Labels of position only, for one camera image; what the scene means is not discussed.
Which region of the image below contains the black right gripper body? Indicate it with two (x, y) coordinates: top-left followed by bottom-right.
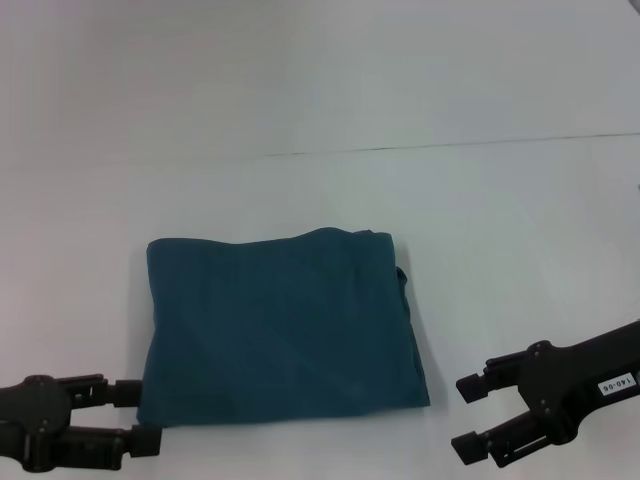
(517, 318), (640, 447)

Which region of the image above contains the teal blue shirt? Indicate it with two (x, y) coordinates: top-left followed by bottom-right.
(135, 226), (432, 431)

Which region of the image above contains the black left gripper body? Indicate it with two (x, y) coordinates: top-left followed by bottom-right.
(0, 374), (76, 474)

